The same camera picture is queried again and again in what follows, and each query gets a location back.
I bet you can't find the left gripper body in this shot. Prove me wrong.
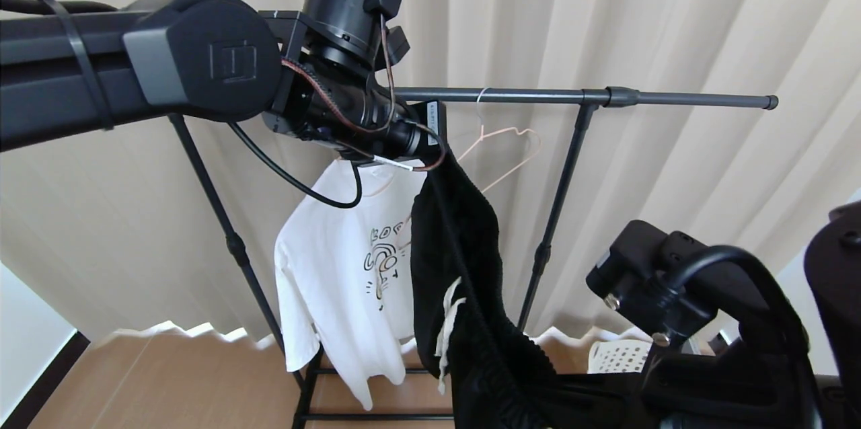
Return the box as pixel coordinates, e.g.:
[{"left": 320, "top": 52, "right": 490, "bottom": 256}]
[{"left": 402, "top": 101, "right": 449, "bottom": 167}]

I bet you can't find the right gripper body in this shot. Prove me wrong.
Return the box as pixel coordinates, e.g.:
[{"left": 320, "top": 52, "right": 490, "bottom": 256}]
[{"left": 639, "top": 338, "right": 818, "bottom": 429}]

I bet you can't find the black garment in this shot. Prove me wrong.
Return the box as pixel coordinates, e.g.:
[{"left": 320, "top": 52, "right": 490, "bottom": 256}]
[{"left": 410, "top": 147, "right": 572, "bottom": 429}]

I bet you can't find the white printed t-shirt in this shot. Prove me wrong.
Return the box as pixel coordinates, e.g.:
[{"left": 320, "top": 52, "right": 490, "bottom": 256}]
[{"left": 274, "top": 159, "right": 433, "bottom": 411}]

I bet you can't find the white laundry basket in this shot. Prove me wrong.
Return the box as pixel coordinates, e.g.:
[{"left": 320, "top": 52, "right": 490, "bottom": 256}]
[{"left": 588, "top": 338, "right": 654, "bottom": 376}]

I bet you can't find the black clothes rack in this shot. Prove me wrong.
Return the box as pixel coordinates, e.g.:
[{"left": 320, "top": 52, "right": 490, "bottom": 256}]
[{"left": 167, "top": 85, "right": 780, "bottom": 429}]

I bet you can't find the beige curtain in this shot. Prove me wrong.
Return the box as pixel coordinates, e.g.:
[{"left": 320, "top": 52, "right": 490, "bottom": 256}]
[{"left": 0, "top": 0, "right": 861, "bottom": 349}]

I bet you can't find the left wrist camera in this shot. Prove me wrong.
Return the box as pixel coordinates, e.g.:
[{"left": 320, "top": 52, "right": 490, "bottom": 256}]
[{"left": 385, "top": 26, "right": 412, "bottom": 70}]

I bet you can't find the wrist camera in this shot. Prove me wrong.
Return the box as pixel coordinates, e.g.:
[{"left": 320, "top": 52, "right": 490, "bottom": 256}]
[
  {"left": 585, "top": 219, "right": 774, "bottom": 349},
  {"left": 385, "top": 26, "right": 412, "bottom": 70}
]

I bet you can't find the black cable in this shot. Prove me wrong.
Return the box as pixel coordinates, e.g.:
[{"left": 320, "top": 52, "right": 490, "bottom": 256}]
[
  {"left": 227, "top": 121, "right": 364, "bottom": 209},
  {"left": 0, "top": 0, "right": 120, "bottom": 16},
  {"left": 663, "top": 245, "right": 811, "bottom": 376}
]

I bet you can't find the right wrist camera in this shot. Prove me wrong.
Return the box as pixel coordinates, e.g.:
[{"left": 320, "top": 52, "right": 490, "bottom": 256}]
[{"left": 585, "top": 219, "right": 774, "bottom": 349}]

